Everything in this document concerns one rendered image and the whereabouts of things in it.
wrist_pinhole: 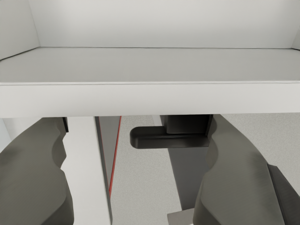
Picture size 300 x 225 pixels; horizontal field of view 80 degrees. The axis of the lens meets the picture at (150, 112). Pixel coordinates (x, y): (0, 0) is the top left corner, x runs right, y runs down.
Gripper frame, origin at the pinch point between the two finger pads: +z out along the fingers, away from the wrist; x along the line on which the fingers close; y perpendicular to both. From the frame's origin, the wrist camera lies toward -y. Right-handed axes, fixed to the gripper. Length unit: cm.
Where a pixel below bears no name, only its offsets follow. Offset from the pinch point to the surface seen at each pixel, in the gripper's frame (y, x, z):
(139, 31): -3.8, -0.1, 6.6
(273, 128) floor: 67, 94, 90
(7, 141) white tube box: 13.4, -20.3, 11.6
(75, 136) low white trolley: 13.2, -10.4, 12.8
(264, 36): -3.8, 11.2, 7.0
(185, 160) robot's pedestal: 44, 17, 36
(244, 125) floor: 65, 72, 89
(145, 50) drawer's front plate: -2.6, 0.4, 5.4
